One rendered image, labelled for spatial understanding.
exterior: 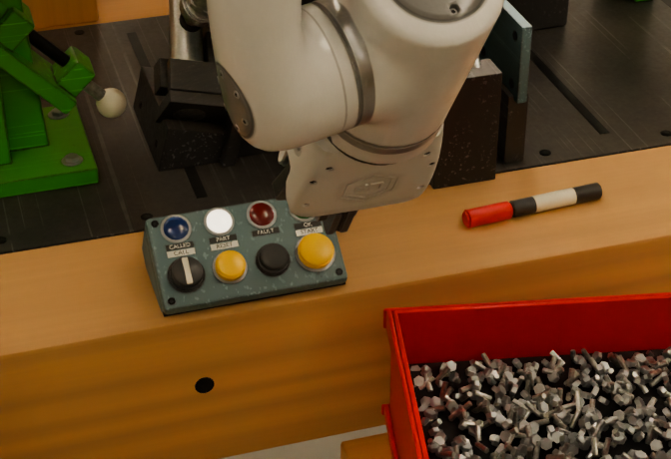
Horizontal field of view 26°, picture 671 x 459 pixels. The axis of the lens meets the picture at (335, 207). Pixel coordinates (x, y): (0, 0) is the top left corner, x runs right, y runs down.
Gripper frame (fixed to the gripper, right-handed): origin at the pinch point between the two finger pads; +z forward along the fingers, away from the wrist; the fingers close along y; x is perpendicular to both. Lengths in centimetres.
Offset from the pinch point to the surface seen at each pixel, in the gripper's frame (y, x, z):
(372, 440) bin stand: 2.2, -14.6, 15.1
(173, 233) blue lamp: -10.8, 3.5, 9.5
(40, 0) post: -15, 47, 44
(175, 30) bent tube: -5.3, 26.9, 19.1
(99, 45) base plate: -10, 38, 40
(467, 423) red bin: 6.2, -17.3, 2.8
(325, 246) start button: 0.6, 0.0, 8.7
